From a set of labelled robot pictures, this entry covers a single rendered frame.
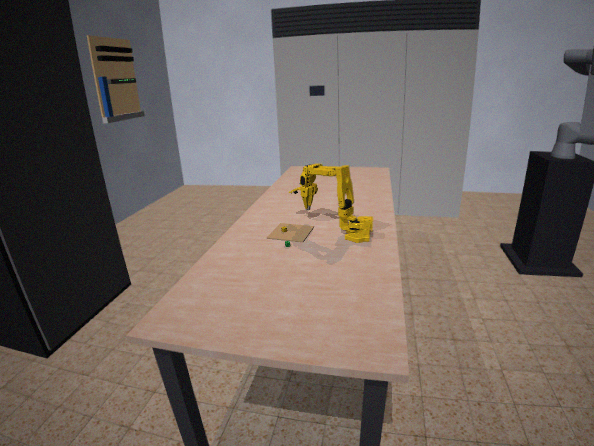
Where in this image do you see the tan square mat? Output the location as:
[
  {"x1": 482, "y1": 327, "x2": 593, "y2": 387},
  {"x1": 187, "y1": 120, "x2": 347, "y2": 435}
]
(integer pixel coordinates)
[{"x1": 267, "y1": 223, "x2": 314, "y2": 242}]

